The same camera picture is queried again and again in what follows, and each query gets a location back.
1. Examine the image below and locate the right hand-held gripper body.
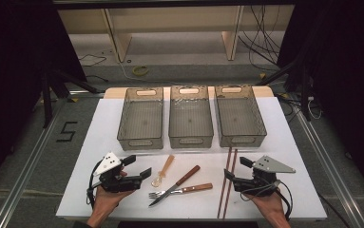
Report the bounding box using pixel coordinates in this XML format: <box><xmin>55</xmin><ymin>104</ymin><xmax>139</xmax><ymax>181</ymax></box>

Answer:
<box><xmin>233</xmin><ymin>155</ymin><xmax>297</xmax><ymax>198</ymax></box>

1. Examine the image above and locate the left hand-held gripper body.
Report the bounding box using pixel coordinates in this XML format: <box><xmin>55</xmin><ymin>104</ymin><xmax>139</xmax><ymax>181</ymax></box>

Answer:
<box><xmin>92</xmin><ymin>152</ymin><xmax>143</xmax><ymax>194</ymax></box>

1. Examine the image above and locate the spoon with light wooden handle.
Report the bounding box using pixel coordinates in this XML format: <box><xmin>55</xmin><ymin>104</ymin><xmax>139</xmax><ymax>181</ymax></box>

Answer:
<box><xmin>151</xmin><ymin>154</ymin><xmax>176</xmax><ymax>188</ymax></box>

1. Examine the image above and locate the fork with brown wooden handle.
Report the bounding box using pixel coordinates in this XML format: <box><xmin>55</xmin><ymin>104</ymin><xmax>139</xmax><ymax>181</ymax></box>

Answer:
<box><xmin>148</xmin><ymin>182</ymin><xmax>214</xmax><ymax>200</ymax></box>

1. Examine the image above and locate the knife with brown wooden handle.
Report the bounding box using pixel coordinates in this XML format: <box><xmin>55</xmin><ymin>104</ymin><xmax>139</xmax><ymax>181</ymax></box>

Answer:
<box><xmin>148</xmin><ymin>164</ymin><xmax>201</xmax><ymax>208</ymax></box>

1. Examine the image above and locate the transparent grey plastic bin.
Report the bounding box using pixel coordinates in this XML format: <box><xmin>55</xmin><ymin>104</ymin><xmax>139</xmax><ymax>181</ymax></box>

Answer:
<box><xmin>116</xmin><ymin>86</ymin><xmax>164</xmax><ymax>151</ymax></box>
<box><xmin>168</xmin><ymin>85</ymin><xmax>215</xmax><ymax>149</ymax></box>
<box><xmin>214</xmin><ymin>84</ymin><xmax>268</xmax><ymax>148</ymax></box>

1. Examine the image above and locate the person's left hand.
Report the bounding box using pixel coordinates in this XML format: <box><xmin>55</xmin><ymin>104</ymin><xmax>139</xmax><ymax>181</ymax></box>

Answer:
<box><xmin>91</xmin><ymin>186</ymin><xmax>135</xmax><ymax>219</ymax></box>

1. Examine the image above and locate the person's right hand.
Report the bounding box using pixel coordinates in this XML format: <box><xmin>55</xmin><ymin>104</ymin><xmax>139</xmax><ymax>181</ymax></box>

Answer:
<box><xmin>245</xmin><ymin>188</ymin><xmax>288</xmax><ymax>219</ymax></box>

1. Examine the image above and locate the white table mat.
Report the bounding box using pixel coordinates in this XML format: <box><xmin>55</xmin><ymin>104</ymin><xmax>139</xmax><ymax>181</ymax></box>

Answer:
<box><xmin>55</xmin><ymin>96</ymin><xmax>328</xmax><ymax>220</ymax></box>

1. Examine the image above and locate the yellow tape roll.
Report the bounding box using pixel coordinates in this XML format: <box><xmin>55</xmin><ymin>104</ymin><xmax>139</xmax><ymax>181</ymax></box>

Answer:
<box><xmin>131</xmin><ymin>65</ymin><xmax>149</xmax><ymax>77</ymax></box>

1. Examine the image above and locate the black metal stand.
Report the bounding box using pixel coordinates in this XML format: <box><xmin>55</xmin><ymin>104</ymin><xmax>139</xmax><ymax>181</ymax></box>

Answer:
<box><xmin>255</xmin><ymin>60</ymin><xmax>312</xmax><ymax>122</ymax></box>
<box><xmin>41</xmin><ymin>67</ymin><xmax>105</xmax><ymax>129</ymax></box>

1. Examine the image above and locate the black curtain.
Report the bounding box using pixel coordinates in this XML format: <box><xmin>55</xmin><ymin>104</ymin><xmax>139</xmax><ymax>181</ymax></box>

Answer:
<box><xmin>278</xmin><ymin>0</ymin><xmax>364</xmax><ymax>203</ymax></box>
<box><xmin>0</xmin><ymin>0</ymin><xmax>87</xmax><ymax>198</ymax></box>

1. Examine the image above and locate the light wooden shelf unit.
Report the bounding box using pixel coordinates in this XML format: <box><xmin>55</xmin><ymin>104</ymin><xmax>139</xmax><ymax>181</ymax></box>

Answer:
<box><xmin>57</xmin><ymin>4</ymin><xmax>295</xmax><ymax>63</ymax></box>

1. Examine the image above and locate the left hand-held gripper black cable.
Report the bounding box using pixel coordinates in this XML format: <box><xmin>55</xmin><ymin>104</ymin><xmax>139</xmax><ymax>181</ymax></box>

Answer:
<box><xmin>86</xmin><ymin>160</ymin><xmax>103</xmax><ymax>208</ymax></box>

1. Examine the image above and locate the hand-held gripper black cable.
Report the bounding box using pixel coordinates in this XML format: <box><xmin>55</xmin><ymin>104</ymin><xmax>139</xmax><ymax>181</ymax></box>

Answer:
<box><xmin>239</xmin><ymin>180</ymin><xmax>294</xmax><ymax>221</ymax></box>
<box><xmin>86</xmin><ymin>160</ymin><xmax>103</xmax><ymax>208</ymax></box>

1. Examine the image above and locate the right hand-held gripper black cable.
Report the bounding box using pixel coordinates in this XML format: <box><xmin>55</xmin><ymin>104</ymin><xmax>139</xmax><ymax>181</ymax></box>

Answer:
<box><xmin>239</xmin><ymin>180</ymin><xmax>294</xmax><ymax>221</ymax></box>

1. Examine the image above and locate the aluminium floor rail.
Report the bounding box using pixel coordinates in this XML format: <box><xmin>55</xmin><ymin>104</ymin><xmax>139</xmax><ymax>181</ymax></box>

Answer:
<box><xmin>292</xmin><ymin>104</ymin><xmax>364</xmax><ymax>228</ymax></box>
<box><xmin>0</xmin><ymin>98</ymin><xmax>67</xmax><ymax>228</ymax></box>

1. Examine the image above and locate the white floor cable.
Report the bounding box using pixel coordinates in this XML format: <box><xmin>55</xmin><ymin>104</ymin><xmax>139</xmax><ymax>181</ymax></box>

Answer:
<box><xmin>102</xmin><ymin>50</ymin><xmax>171</xmax><ymax>85</ymax></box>

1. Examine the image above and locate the thin black floor cable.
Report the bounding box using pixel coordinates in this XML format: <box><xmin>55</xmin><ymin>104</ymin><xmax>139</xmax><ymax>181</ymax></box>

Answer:
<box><xmin>78</xmin><ymin>53</ymin><xmax>107</xmax><ymax>68</ymax></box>

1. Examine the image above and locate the bundle of black floor cables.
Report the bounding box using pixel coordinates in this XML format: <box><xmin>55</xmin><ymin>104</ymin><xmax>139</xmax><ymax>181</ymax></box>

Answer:
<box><xmin>238</xmin><ymin>4</ymin><xmax>282</xmax><ymax>72</ymax></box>

